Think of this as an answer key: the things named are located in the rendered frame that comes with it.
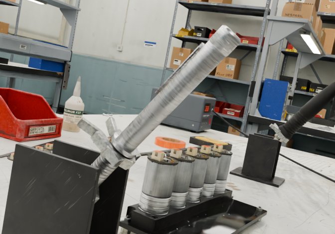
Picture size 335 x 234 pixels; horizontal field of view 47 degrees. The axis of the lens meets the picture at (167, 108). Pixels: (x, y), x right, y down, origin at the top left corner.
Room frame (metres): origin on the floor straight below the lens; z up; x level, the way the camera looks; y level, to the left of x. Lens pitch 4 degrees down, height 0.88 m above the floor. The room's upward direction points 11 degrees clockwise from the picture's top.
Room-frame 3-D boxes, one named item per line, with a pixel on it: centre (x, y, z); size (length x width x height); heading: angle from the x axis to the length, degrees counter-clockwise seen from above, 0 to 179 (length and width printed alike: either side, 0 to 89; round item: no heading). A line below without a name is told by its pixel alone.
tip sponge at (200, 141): (0.82, -0.10, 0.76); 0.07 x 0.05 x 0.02; 54
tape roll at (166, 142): (0.73, -0.02, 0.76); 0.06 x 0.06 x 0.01
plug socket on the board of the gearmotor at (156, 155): (0.30, 0.00, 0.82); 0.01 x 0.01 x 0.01; 58
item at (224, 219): (0.34, -0.05, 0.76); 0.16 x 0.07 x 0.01; 148
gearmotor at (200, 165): (0.35, -0.03, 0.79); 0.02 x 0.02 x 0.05
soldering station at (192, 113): (1.07, -0.04, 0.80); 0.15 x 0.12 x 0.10; 68
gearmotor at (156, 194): (0.30, 0.00, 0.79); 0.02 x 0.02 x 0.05
